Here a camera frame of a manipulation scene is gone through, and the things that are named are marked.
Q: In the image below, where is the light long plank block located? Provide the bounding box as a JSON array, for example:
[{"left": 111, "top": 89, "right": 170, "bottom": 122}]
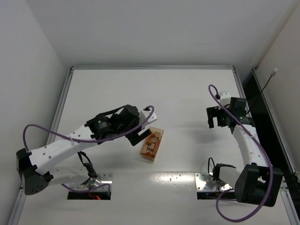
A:
[{"left": 155, "top": 132, "right": 162, "bottom": 141}]

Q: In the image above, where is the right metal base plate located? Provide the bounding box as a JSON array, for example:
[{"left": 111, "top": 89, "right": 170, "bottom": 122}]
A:
[{"left": 195, "top": 172, "right": 232, "bottom": 193}]

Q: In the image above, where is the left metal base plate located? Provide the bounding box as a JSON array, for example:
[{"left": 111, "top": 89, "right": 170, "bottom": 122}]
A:
[{"left": 68, "top": 172, "right": 113, "bottom": 192}]

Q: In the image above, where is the wrist white camera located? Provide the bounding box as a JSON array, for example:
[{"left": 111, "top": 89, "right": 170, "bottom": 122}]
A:
[
  {"left": 139, "top": 110, "right": 158, "bottom": 124},
  {"left": 217, "top": 91, "right": 232, "bottom": 106}
]

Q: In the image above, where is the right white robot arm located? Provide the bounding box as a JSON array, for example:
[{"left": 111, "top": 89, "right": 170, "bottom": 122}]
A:
[{"left": 206, "top": 92, "right": 283, "bottom": 207}]

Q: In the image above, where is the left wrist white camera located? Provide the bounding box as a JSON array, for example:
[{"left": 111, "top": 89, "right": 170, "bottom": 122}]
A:
[{"left": 139, "top": 110, "right": 158, "bottom": 124}]

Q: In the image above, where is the purple cable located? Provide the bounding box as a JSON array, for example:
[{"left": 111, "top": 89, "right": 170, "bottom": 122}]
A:
[
  {"left": 22, "top": 105, "right": 155, "bottom": 193},
  {"left": 208, "top": 84, "right": 274, "bottom": 222}
]

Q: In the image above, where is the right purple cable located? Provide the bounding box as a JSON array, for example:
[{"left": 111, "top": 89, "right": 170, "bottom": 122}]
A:
[{"left": 208, "top": 84, "right": 274, "bottom": 222}]

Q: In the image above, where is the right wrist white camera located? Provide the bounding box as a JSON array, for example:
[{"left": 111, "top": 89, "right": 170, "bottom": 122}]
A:
[{"left": 217, "top": 91, "right": 232, "bottom": 106}]

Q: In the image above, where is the metal base plate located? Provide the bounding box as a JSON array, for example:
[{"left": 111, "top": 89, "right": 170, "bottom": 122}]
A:
[
  {"left": 68, "top": 172, "right": 113, "bottom": 192},
  {"left": 195, "top": 172, "right": 232, "bottom": 193}
]

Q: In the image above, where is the dark red arch block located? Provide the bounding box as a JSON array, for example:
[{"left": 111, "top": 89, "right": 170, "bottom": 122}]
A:
[{"left": 143, "top": 151, "right": 152, "bottom": 158}]

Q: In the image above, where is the reddish long plank block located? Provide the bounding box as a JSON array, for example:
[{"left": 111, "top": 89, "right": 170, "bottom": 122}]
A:
[{"left": 145, "top": 134, "right": 155, "bottom": 145}]

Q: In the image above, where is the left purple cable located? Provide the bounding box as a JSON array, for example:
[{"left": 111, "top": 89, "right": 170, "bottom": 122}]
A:
[{"left": 22, "top": 105, "right": 155, "bottom": 193}]

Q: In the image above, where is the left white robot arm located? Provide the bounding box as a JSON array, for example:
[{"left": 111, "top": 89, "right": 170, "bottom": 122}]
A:
[{"left": 16, "top": 105, "right": 157, "bottom": 195}]

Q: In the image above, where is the black wall cable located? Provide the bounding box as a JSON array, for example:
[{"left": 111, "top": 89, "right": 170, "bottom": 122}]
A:
[{"left": 246, "top": 68, "right": 278, "bottom": 115}]

